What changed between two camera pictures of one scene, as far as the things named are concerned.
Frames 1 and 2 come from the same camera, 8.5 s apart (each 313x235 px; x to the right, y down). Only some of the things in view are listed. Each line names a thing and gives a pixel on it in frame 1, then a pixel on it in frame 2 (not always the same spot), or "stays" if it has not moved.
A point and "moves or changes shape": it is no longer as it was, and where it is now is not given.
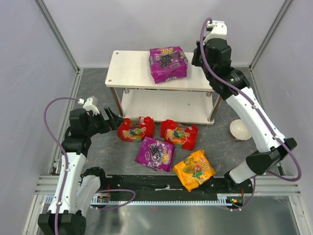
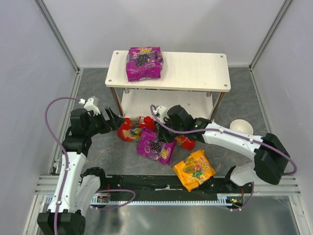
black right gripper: [198, 58] → [166, 130]
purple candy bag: [156, 154] moves or changes shape
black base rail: [126, 185] stays
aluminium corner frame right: [270, 34] stays
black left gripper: [105, 121] stays
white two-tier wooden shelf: [191, 100] stays
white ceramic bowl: [238, 130] stays
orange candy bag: [194, 170] stays
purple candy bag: [168, 63] → [144, 63]
